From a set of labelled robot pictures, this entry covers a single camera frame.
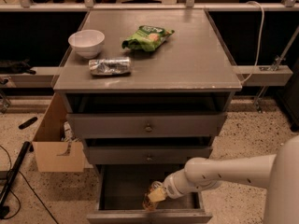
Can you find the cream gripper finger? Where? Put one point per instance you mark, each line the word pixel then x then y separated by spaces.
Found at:
pixel 157 195

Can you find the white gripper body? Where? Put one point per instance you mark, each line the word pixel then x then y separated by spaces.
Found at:
pixel 170 186

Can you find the orange soda can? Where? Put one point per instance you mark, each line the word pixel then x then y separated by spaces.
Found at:
pixel 147 204

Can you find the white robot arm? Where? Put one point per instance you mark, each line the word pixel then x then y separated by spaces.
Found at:
pixel 278 174

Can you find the grey bottom drawer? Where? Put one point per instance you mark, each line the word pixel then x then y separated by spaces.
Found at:
pixel 121 192

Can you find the grey drawer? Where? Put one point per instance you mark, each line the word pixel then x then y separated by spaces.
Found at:
pixel 162 150
pixel 121 192
pixel 145 125

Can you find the grey middle drawer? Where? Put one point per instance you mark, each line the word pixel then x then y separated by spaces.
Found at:
pixel 162 150

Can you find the grey top drawer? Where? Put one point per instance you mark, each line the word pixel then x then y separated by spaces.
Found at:
pixel 145 125

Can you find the grey drawer cabinet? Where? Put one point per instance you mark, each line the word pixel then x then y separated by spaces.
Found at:
pixel 188 74

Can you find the cardboard box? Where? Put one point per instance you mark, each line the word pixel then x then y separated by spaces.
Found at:
pixel 52 152

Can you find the silver foil snack packet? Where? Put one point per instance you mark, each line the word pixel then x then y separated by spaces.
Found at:
pixel 110 67

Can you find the small black floor object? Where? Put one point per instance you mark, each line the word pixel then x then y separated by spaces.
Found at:
pixel 28 123

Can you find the green chip bag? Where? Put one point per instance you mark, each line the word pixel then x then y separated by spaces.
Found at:
pixel 147 38

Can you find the black bar on floor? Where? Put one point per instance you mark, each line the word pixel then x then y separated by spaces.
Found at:
pixel 9 177

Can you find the white ceramic bowl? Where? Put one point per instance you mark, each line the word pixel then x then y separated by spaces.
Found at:
pixel 87 43

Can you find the black object on ledge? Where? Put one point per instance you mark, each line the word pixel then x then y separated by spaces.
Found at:
pixel 16 67

